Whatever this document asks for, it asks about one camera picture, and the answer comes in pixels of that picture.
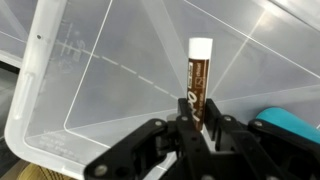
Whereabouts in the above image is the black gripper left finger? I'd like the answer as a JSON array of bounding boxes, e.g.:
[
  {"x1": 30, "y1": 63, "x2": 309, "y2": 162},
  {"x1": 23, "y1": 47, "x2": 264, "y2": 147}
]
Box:
[{"x1": 83, "y1": 97, "x2": 215, "y2": 180}]

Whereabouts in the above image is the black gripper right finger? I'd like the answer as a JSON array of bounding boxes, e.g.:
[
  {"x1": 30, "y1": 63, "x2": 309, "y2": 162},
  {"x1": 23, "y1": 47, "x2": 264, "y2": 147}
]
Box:
[{"x1": 203, "y1": 98, "x2": 320, "y2": 180}]

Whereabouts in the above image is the brown marker with white cap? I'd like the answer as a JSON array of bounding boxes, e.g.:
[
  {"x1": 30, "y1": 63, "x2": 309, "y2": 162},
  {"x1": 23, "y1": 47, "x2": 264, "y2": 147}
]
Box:
[{"x1": 185, "y1": 37, "x2": 214, "y2": 132}]

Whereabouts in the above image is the blue plastic cup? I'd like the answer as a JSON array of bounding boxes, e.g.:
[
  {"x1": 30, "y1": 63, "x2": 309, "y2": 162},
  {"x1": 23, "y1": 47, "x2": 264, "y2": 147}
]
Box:
[{"x1": 255, "y1": 106, "x2": 320, "y2": 146}]

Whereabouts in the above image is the large clear plastic storage bin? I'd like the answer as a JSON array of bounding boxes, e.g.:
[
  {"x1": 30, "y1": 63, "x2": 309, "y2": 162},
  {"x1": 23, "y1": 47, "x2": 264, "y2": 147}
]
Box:
[{"x1": 3, "y1": 0, "x2": 320, "y2": 180}]

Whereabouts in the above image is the small clear plastic storage bin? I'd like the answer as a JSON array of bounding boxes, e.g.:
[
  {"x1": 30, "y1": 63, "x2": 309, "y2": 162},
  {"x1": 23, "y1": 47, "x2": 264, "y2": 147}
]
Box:
[{"x1": 0, "y1": 0, "x2": 38, "y2": 68}]

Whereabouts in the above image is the straw broom with black handle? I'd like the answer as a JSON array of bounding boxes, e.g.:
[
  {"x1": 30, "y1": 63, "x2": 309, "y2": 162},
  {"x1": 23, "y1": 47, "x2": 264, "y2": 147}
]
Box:
[{"x1": 15, "y1": 162, "x2": 69, "y2": 180}]

